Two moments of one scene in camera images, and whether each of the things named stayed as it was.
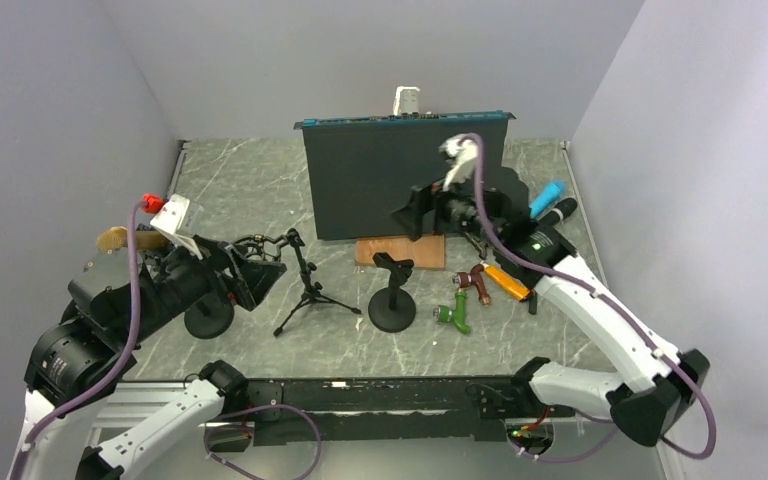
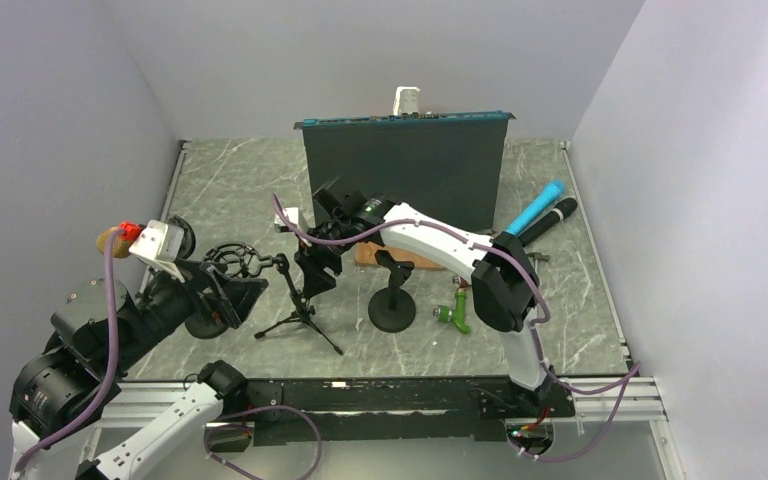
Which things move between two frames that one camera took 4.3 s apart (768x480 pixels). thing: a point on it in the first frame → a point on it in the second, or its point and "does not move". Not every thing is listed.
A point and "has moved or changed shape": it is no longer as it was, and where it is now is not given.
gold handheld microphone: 116,238 does not move
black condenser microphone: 562,211 does not move
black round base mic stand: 393,309 does not move
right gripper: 412,212 → 313,262
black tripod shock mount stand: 268,248 has moved or changed shape
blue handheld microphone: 549,195 does not move
